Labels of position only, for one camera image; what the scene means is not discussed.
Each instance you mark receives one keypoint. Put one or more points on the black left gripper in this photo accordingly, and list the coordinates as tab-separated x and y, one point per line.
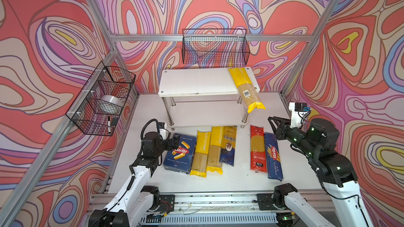
174	143

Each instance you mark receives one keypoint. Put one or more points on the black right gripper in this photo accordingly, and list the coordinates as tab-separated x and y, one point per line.
282	124

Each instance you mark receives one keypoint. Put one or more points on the red spaghetti bag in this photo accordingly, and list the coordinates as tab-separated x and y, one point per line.
257	149

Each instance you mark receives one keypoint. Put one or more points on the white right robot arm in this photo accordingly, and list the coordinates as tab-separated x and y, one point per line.
334	172

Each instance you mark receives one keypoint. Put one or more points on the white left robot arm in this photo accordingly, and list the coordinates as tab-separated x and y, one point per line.
132	186

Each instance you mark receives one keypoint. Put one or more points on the white two-tier shelf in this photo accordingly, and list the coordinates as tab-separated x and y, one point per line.
201	97

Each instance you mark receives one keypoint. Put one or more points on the blue Barilla rigatoni box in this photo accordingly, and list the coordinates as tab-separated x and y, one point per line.
180	159

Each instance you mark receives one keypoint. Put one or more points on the yellow Pastatime spaghetti bag left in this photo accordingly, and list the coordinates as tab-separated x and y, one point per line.
200	159

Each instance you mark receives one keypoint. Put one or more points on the yellow pastatime spaghetti bag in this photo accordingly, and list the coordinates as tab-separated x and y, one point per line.
215	148
200	159

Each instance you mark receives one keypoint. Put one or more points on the blue Barilla spaghetti box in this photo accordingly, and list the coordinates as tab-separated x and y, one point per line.
273	163

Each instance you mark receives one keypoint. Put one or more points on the dark blue spaghetti bag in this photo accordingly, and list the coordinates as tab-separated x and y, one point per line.
228	145

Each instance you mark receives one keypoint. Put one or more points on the yellow Pastatime spaghetti bag right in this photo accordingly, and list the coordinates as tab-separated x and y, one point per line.
215	148

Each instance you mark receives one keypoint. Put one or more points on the black marker pen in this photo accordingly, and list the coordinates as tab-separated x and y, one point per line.
108	125

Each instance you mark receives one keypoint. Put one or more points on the silver tape roll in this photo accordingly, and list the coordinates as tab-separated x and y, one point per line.
110	105

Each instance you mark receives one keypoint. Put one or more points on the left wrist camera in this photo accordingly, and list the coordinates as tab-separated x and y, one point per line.
163	131

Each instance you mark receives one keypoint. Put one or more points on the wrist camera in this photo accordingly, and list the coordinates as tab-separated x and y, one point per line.
299	113
163	131

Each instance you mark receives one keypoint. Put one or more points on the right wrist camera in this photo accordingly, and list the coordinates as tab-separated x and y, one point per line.
299	113

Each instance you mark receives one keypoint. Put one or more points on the black wire basket left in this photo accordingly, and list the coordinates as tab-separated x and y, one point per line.
105	80

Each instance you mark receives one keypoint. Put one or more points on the black wire basket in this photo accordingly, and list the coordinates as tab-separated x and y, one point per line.
215	47
105	80

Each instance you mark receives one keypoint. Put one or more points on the black wire basket back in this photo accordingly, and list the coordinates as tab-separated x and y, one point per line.
215	47

